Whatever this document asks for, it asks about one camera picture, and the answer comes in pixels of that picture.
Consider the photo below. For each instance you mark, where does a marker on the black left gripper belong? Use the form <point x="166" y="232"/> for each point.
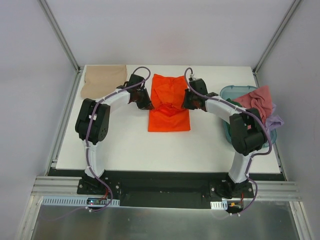
<point x="144" y="99"/>

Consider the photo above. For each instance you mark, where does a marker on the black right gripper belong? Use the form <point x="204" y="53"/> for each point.
<point x="189" y="99"/>

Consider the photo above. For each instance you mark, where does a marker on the orange t shirt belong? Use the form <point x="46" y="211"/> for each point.
<point x="167" y="97"/>

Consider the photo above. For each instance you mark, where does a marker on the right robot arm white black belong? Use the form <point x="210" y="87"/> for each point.
<point x="248" y="135"/>

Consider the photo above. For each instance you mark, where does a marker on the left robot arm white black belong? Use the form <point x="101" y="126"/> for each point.
<point x="92" y="127"/>

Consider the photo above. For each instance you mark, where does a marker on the teal plastic basket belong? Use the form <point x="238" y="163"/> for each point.
<point x="232" y="92"/>

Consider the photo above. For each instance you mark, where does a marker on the green t shirt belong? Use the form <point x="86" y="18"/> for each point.
<point x="234" y="103"/>

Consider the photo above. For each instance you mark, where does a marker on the folded beige t shirt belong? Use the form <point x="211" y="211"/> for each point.
<point x="101" y="80"/>

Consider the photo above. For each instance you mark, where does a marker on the pink t shirt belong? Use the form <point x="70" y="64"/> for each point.
<point x="260" y="99"/>

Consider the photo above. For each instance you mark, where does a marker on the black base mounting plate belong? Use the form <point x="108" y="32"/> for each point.
<point x="179" y="190"/>

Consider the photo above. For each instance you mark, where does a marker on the lavender t shirt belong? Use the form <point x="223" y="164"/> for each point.
<point x="273" y="121"/>

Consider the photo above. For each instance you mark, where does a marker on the right white cable duct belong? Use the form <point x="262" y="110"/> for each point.
<point x="219" y="205"/>

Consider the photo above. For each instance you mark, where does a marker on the front aluminium frame rail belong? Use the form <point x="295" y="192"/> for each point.
<point x="286" y="191"/>

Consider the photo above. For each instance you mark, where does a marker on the left aluminium frame post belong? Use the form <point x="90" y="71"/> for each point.
<point x="59" y="33"/>

